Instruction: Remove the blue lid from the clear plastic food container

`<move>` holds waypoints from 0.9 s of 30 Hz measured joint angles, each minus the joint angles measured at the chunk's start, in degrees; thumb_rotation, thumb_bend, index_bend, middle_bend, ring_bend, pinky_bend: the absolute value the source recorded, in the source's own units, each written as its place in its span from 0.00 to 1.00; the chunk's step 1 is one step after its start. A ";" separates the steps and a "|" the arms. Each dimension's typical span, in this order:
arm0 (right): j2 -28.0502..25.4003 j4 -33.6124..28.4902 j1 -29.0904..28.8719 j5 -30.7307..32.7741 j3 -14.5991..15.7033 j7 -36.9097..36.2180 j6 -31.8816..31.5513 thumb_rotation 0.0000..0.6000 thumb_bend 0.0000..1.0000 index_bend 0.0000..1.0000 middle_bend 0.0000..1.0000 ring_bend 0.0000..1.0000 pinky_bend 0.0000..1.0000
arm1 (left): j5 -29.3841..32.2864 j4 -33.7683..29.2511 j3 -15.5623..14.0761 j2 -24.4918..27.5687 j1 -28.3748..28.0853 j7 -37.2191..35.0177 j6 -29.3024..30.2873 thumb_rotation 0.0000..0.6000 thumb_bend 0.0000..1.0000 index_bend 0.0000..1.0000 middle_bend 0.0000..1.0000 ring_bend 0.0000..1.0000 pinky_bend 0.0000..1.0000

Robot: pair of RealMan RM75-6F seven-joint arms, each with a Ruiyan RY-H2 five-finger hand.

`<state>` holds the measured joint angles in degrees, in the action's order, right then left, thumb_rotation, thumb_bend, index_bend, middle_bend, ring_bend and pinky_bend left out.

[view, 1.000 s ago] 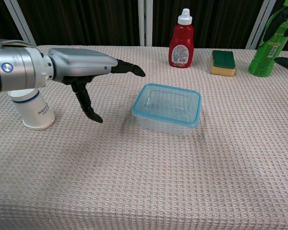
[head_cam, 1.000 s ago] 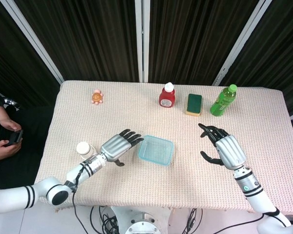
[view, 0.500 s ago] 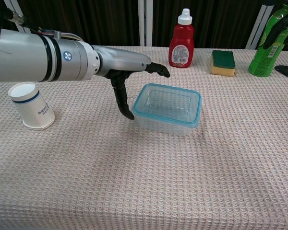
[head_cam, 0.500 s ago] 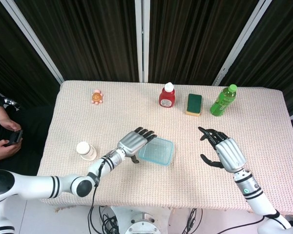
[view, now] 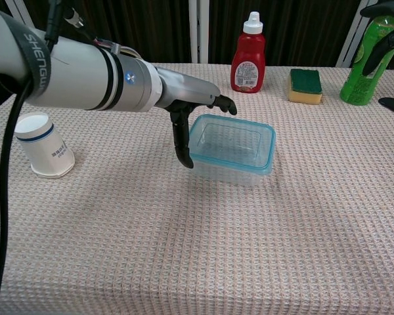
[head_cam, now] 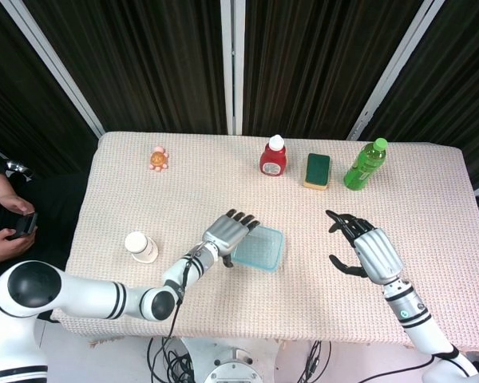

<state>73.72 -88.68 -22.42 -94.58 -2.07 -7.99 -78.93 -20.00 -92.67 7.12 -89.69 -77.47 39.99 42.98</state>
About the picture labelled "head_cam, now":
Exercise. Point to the orange turtle toy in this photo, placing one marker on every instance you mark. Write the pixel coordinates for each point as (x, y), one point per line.
(159, 159)

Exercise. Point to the red sauce bottle white cap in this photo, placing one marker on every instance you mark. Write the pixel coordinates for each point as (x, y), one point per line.
(273, 161)

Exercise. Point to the green yellow sponge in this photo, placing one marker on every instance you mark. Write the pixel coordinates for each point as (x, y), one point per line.
(317, 169)

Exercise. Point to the white robot torso base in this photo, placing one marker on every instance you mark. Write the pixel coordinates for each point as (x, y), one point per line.
(233, 365)

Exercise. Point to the pink waffle tablecloth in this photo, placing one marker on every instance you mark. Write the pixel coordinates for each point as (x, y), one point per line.
(223, 191)

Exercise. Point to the aluminium frame post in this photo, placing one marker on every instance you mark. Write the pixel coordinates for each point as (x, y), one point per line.
(52, 64)
(395, 68)
(232, 64)

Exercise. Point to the bystander bare hand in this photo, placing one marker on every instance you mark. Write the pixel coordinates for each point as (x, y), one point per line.
(18, 205)
(4, 249)

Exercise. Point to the green drink bottle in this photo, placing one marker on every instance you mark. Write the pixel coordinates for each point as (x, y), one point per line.
(363, 167)

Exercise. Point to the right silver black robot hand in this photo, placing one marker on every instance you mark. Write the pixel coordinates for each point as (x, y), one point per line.
(377, 255)

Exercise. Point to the clear plastic container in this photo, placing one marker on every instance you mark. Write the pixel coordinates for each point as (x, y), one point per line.
(263, 247)

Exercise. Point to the black smartphone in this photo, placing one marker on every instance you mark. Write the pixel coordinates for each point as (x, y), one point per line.
(24, 225)

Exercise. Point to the white plastic jar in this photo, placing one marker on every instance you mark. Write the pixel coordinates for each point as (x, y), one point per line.
(140, 247)

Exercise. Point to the black pleated curtain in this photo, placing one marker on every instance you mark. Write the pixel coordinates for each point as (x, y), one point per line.
(459, 88)
(143, 64)
(315, 64)
(12, 103)

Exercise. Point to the shiny metal chair part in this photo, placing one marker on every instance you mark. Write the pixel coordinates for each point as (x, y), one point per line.
(18, 167)

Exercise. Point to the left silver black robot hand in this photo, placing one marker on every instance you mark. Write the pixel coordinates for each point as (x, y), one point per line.
(225, 235)

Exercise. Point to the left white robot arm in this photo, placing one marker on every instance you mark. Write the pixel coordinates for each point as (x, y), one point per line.
(84, 297)

